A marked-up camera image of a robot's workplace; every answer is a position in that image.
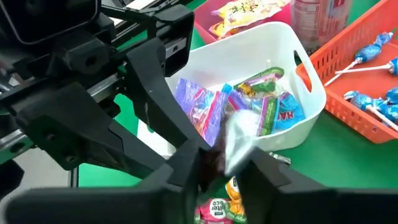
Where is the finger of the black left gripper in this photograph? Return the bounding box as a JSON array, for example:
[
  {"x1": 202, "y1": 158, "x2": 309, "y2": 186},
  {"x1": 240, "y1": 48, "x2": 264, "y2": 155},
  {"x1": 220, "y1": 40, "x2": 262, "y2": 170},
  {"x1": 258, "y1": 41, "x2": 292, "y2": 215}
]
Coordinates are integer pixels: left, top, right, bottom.
[
  {"x1": 125, "y1": 37, "x2": 213, "y2": 151},
  {"x1": 15, "y1": 82, "x2": 170, "y2": 180}
]

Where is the white plastic bin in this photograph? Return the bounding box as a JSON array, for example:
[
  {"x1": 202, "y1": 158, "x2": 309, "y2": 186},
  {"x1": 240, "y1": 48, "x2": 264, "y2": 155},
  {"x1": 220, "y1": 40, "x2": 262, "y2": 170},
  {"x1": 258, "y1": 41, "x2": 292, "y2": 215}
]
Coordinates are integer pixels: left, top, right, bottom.
[{"x1": 136, "y1": 21, "x2": 328, "y2": 154}]

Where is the dark red plastic bin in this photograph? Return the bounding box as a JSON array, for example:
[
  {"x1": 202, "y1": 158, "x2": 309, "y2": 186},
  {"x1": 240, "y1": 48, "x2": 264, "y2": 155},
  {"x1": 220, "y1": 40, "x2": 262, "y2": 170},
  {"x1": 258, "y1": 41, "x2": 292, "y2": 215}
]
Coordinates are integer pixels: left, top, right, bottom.
[{"x1": 193, "y1": 0, "x2": 295, "y2": 45}]

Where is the silver Diet Coke can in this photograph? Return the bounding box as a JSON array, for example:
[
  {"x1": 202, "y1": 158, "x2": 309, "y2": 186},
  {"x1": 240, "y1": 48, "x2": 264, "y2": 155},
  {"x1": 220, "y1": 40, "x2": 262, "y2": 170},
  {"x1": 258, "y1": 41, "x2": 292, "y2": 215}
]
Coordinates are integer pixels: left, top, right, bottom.
[{"x1": 290, "y1": 0, "x2": 354, "y2": 53}]

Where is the orange plastic basket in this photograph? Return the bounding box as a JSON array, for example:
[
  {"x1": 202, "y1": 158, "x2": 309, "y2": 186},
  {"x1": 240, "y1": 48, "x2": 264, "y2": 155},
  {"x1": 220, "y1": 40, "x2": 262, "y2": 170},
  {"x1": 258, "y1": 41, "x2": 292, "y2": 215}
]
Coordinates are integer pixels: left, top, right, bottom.
[{"x1": 295, "y1": 0, "x2": 398, "y2": 145}]

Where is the dark Hershey's chocolate bar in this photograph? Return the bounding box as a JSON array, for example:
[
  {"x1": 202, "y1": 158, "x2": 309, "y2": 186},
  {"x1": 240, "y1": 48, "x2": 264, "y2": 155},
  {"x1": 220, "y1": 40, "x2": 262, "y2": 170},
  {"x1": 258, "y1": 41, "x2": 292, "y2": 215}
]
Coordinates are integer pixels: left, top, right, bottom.
[
  {"x1": 267, "y1": 151, "x2": 292, "y2": 166},
  {"x1": 198, "y1": 108, "x2": 266, "y2": 195}
]

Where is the purple candy bag clear window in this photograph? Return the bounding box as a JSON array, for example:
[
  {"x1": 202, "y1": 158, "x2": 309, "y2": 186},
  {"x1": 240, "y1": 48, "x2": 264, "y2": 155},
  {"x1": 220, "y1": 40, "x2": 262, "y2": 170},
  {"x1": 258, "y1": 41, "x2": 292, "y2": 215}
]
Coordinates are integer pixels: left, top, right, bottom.
[{"x1": 173, "y1": 77, "x2": 231, "y2": 147}]

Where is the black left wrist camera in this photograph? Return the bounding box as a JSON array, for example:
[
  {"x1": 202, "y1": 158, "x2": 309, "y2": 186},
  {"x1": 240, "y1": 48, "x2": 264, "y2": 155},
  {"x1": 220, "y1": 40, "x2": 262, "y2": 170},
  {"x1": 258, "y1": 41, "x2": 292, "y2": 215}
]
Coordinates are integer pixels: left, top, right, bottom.
[{"x1": 0, "y1": 0, "x2": 101, "y2": 45}]

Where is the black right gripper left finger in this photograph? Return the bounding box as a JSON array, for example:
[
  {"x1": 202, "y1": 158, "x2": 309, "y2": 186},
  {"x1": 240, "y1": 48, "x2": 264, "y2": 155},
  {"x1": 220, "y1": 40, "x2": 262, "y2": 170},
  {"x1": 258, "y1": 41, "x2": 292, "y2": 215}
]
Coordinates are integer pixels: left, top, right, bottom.
[{"x1": 136, "y1": 139, "x2": 214, "y2": 224}]

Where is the yellow sour candy bag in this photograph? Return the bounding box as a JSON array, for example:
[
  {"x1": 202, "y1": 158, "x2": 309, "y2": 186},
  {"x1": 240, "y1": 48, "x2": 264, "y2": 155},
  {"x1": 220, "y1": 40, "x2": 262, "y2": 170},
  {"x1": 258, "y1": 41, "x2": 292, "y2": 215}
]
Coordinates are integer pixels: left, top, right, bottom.
[
  {"x1": 210, "y1": 0, "x2": 292, "y2": 29},
  {"x1": 207, "y1": 20, "x2": 242, "y2": 40}
]

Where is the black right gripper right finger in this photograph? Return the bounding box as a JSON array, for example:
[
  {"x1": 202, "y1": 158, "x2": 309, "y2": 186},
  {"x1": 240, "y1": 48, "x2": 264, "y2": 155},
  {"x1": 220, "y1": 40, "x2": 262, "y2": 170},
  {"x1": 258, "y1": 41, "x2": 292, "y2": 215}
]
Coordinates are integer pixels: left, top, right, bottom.
[{"x1": 238, "y1": 146, "x2": 343, "y2": 224}]

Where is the green purple candy bag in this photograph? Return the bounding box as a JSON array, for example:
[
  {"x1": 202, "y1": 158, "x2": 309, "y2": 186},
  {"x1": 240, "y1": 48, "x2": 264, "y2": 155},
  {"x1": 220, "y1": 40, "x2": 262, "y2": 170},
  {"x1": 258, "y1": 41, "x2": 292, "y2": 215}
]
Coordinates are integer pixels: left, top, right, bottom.
[{"x1": 232, "y1": 66, "x2": 285, "y2": 98}]

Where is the blue lollipop white stick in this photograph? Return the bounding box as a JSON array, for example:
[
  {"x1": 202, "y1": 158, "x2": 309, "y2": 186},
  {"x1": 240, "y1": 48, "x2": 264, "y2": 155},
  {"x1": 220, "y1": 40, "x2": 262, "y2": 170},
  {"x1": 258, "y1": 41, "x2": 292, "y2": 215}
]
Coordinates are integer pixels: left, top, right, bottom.
[
  {"x1": 376, "y1": 104, "x2": 398, "y2": 124},
  {"x1": 384, "y1": 86, "x2": 398, "y2": 105},
  {"x1": 343, "y1": 90, "x2": 398, "y2": 132},
  {"x1": 323, "y1": 31, "x2": 394, "y2": 87},
  {"x1": 335, "y1": 57, "x2": 398, "y2": 77}
]

